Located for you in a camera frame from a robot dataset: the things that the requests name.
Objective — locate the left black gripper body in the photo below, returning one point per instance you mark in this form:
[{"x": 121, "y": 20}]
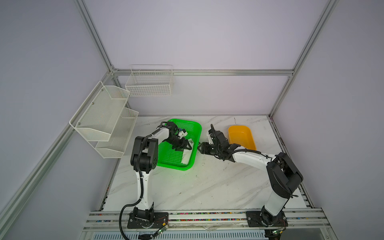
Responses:
[{"x": 176, "y": 143}]

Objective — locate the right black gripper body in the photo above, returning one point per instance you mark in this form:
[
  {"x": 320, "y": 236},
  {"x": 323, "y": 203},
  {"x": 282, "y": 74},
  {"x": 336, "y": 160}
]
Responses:
[{"x": 210, "y": 149}]

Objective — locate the white paper napkin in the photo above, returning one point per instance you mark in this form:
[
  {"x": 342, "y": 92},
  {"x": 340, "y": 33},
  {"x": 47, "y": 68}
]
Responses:
[{"x": 189, "y": 152}]

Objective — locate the green plastic basket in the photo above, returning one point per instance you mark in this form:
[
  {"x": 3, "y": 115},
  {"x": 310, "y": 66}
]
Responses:
[{"x": 180, "y": 152}]

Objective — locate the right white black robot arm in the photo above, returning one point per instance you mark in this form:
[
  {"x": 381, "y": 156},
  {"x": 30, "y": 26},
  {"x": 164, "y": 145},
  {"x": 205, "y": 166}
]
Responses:
[{"x": 283, "y": 175}]

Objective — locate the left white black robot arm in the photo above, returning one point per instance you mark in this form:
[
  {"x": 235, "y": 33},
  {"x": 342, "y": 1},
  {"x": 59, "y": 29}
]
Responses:
[{"x": 144, "y": 159}]

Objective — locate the yellow plastic tray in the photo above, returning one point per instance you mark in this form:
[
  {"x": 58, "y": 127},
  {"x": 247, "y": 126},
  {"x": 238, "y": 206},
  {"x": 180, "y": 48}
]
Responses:
[{"x": 242, "y": 135}]

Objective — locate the lower white mesh shelf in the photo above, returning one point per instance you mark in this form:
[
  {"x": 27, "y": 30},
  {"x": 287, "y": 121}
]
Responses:
[{"x": 116, "y": 147}]

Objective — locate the white mesh shelf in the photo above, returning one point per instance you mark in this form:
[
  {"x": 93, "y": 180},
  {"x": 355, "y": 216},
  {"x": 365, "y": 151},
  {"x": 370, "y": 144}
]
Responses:
[
  {"x": 96, "y": 119},
  {"x": 116, "y": 147}
]

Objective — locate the upper white mesh shelf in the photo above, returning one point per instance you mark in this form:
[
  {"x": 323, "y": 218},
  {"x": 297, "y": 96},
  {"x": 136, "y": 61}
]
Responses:
[{"x": 96, "y": 119}]

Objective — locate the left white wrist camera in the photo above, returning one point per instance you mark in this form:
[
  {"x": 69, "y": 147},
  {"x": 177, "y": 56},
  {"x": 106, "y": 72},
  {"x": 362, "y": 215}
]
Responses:
[{"x": 182, "y": 133}]

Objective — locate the white wire wall basket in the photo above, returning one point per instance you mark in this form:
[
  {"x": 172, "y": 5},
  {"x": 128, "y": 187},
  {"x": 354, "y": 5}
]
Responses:
[{"x": 150, "y": 80}]

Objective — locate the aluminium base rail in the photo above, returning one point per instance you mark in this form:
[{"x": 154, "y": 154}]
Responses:
[{"x": 299, "y": 224}]

